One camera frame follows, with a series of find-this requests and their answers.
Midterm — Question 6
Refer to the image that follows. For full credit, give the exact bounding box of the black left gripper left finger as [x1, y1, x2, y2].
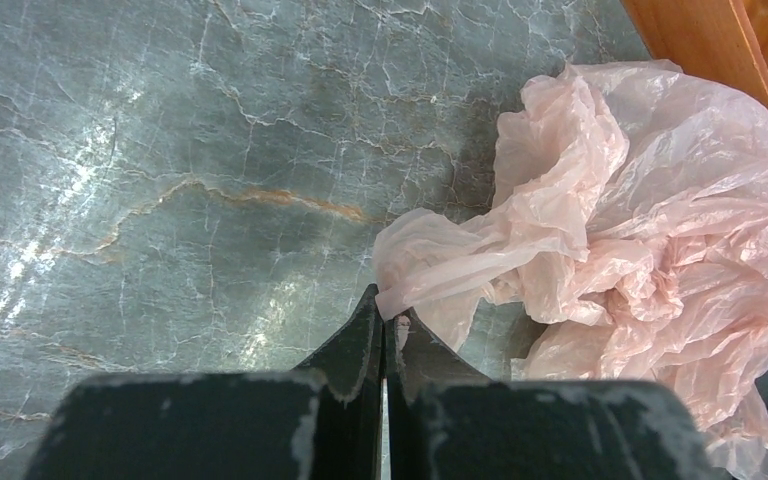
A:
[26, 285, 383, 479]

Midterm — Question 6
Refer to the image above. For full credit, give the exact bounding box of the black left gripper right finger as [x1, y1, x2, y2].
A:
[385, 312, 717, 479]

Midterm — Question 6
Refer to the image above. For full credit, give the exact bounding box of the pink plastic trash bag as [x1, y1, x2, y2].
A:
[372, 61, 768, 479]

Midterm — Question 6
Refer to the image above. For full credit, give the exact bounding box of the orange compartment tray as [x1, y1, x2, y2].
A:
[622, 0, 768, 109]

